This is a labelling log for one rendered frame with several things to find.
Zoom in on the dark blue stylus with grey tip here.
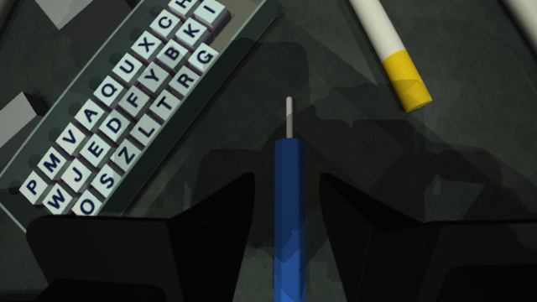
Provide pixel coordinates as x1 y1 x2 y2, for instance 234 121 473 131
274 96 306 302

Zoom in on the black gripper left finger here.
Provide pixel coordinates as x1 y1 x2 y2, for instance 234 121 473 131
26 172 255 302

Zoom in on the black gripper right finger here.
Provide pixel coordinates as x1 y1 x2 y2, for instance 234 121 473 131
319 173 537 302

